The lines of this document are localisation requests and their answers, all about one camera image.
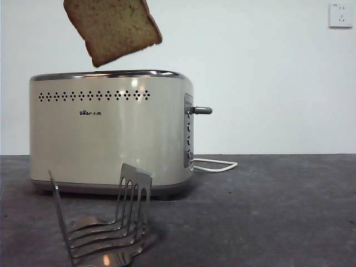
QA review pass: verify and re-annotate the grey toaster lever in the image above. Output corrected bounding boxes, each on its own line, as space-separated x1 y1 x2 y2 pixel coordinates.
188 106 214 116

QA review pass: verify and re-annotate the brown-crusted bread slice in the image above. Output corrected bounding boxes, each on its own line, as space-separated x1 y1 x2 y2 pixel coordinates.
63 0 164 68

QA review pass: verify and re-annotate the cream two-slot toaster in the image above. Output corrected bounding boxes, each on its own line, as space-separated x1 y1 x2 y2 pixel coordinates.
29 69 195 201

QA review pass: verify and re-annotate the shiny metal toast rack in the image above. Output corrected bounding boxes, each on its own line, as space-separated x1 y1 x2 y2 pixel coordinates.
47 162 160 267

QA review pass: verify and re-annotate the white power cable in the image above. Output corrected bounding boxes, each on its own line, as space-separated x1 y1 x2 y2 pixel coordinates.
191 157 239 174

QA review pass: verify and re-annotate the white wall socket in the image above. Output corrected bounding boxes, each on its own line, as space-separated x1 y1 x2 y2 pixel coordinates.
328 3 354 29

